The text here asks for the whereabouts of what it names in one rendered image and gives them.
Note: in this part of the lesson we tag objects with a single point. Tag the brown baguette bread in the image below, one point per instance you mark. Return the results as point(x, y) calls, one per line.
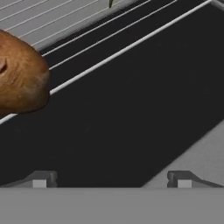
point(20, 75)

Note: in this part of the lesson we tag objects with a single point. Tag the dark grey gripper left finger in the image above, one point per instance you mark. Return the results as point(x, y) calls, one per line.
point(43, 177)

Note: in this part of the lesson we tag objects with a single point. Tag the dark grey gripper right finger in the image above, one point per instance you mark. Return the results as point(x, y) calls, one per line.
point(178, 176)

